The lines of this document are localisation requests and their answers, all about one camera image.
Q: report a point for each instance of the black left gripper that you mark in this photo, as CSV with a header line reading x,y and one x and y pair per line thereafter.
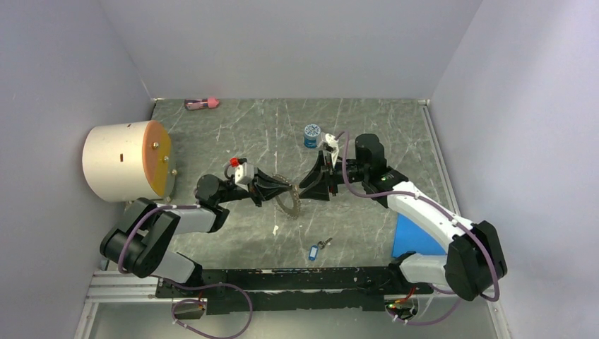
x,y
266,187

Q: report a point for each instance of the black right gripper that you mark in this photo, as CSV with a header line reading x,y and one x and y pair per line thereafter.
x,y
318,190

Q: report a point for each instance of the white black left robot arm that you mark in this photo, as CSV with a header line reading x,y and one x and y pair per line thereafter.
x,y
140,240

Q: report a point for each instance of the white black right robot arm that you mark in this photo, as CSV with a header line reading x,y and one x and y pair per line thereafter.
x,y
473,261

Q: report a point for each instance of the blue round jar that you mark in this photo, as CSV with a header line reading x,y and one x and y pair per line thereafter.
x,y
312,134

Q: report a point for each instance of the pink capped small bottle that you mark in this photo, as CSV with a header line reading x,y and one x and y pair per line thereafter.
x,y
198,104

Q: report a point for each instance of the blue flat sheet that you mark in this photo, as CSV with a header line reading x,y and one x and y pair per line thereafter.
x,y
409,237

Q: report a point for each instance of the cream cylinder with orange face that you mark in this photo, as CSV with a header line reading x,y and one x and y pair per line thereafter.
x,y
123,162

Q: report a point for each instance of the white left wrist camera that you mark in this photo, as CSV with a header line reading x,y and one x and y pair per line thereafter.
x,y
244,171

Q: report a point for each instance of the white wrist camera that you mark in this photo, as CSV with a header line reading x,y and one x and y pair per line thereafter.
x,y
330,147
244,171

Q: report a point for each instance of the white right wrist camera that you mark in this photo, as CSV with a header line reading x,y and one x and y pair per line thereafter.
x,y
330,147

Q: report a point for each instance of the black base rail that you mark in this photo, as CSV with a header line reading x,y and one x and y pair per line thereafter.
x,y
367,288

